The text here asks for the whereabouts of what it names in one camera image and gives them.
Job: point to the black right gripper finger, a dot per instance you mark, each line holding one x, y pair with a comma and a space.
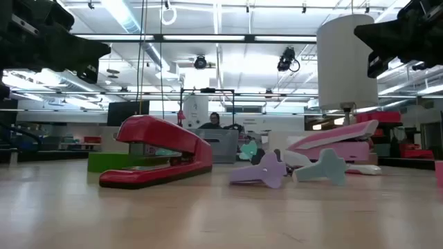
394, 34

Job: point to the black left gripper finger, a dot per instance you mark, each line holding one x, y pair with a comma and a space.
79, 48

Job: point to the red stapler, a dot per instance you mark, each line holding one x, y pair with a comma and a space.
155, 135

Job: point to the pink and white stapler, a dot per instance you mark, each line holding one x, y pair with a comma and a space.
328, 150

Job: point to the red tape roll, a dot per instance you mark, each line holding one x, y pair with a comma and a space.
439, 173

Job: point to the light blue staple remover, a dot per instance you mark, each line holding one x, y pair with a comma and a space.
328, 167

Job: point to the black staple remover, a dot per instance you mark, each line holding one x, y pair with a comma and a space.
257, 157

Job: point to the mint green staple remover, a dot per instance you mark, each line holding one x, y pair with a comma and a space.
248, 150

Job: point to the purple staple remover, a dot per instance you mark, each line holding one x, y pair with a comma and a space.
266, 171

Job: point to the white table lamp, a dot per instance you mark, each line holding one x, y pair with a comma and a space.
346, 62

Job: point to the black monitor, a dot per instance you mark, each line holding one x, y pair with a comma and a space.
121, 112

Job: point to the wide red crate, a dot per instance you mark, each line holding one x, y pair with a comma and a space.
379, 117

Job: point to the red storage box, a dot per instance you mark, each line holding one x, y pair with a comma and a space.
92, 139

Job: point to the low red crate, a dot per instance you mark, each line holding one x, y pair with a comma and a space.
417, 153

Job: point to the small red clamp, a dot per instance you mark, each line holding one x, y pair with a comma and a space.
181, 115

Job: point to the person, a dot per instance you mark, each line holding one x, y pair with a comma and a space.
214, 121

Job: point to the transparent grey bin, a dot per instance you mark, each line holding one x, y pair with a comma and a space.
225, 148

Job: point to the small black ceiling camera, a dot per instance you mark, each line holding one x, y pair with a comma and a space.
418, 66

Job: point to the round black ceiling camera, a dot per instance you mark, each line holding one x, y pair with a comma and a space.
200, 63

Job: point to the black overhead frame bar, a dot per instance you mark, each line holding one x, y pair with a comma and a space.
249, 38

